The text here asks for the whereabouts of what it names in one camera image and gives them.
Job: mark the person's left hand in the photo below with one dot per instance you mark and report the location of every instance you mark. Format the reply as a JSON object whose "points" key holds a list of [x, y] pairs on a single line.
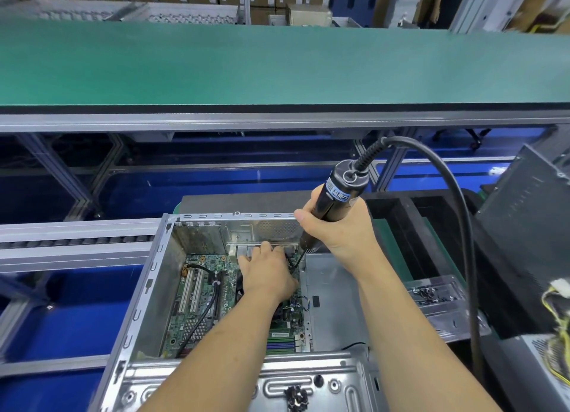
{"points": [[267, 274]]}

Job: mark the person's right hand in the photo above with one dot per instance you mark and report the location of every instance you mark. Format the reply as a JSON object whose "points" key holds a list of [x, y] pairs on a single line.
{"points": [[343, 234]]}

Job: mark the grey metal computer case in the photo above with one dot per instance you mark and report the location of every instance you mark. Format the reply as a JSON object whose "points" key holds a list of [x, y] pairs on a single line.
{"points": [[338, 309]]}

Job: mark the green motherboard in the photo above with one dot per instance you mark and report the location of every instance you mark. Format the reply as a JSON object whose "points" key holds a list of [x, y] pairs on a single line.
{"points": [[191, 300]]}

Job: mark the person's left forearm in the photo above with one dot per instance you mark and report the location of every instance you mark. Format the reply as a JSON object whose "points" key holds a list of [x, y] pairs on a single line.
{"points": [[214, 358]]}

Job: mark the clear plastic screw tray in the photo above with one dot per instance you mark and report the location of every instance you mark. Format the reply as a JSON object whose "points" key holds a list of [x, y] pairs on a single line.
{"points": [[445, 308]]}

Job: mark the green conveyor belt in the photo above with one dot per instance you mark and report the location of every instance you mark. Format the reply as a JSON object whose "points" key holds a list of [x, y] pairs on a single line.
{"points": [[178, 65]]}

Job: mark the grey power supply unit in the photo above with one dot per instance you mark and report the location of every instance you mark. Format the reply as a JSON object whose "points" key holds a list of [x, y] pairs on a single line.
{"points": [[539, 372]]}

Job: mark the grey flat metal rail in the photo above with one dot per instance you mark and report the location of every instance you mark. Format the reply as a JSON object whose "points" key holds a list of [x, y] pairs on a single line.
{"points": [[80, 243]]}

